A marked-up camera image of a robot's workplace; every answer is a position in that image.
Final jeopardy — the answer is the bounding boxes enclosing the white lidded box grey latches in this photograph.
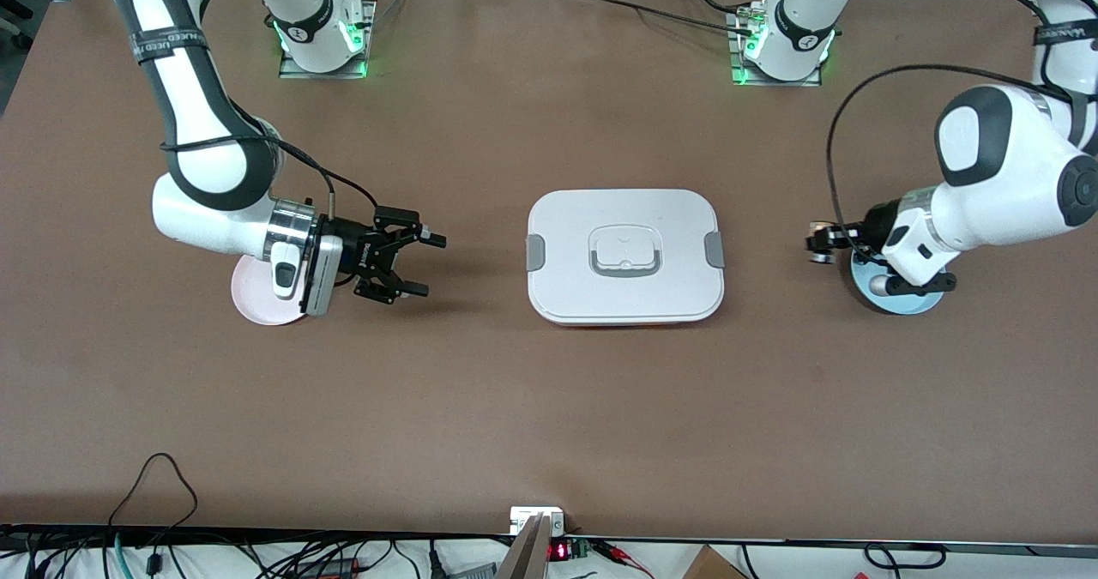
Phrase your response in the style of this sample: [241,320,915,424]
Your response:
[526,189,726,329]

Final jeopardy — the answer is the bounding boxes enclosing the light blue round plate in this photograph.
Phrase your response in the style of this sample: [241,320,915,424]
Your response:
[849,253,946,316]

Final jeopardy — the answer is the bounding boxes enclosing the pink round plate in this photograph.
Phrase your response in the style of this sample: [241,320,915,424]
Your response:
[231,255,311,327]

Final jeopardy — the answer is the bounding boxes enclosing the black table edge strip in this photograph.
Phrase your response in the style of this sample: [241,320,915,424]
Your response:
[0,523,1098,556]

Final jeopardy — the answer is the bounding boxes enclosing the aluminium bar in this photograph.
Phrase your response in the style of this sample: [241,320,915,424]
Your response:
[498,513,554,579]

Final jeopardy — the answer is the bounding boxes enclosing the brown cardboard piece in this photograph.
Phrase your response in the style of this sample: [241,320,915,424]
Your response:
[682,545,747,579]

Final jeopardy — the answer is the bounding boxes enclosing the black chair base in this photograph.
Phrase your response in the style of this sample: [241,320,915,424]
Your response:
[0,0,35,74]

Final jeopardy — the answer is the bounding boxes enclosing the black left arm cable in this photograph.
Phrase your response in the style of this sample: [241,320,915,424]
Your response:
[826,0,1098,258]

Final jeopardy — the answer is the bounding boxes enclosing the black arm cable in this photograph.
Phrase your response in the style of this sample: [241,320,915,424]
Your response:
[826,0,1098,258]
[160,137,380,220]

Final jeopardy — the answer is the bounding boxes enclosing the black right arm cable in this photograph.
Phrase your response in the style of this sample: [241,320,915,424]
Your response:
[160,137,380,220]

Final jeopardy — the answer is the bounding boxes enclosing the small white bracket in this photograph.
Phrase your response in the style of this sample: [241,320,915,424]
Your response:
[510,506,565,535]

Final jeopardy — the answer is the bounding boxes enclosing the black cable on table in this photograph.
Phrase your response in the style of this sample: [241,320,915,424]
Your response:
[592,0,760,35]

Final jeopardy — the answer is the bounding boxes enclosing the thin black looped cable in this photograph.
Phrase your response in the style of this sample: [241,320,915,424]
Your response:
[107,453,200,554]

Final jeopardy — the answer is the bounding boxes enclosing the black cable loop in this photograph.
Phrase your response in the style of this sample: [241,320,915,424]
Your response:
[865,543,947,570]

